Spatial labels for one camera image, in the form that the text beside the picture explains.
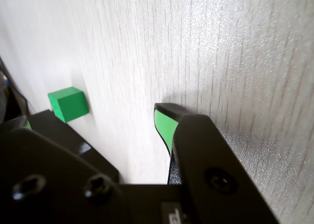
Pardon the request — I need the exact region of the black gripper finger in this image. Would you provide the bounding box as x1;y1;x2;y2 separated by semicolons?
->
24;110;121;185

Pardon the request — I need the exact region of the green cube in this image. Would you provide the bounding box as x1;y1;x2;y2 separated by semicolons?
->
47;86;89;123

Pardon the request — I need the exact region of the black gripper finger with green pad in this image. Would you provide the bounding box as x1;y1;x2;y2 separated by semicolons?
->
154;103;281;224

